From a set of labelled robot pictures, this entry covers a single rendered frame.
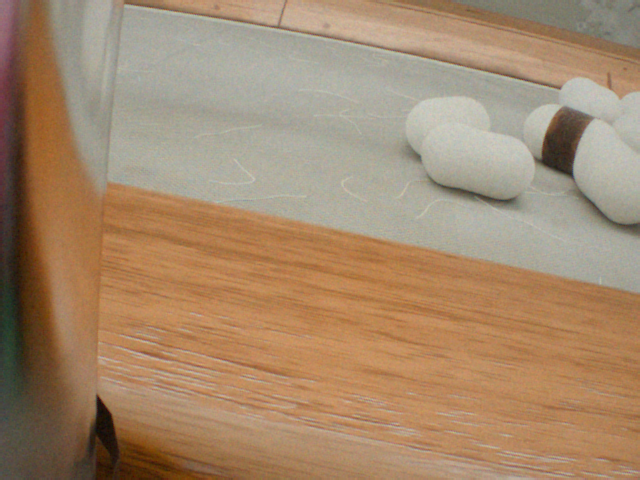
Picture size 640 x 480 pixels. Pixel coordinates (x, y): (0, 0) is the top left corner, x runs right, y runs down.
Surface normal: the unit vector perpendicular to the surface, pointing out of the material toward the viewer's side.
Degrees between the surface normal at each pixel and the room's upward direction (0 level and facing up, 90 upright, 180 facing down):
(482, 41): 45
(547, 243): 0
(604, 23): 90
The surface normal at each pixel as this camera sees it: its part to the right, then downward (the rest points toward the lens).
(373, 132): 0.18, -0.90
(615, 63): 0.04, -0.37
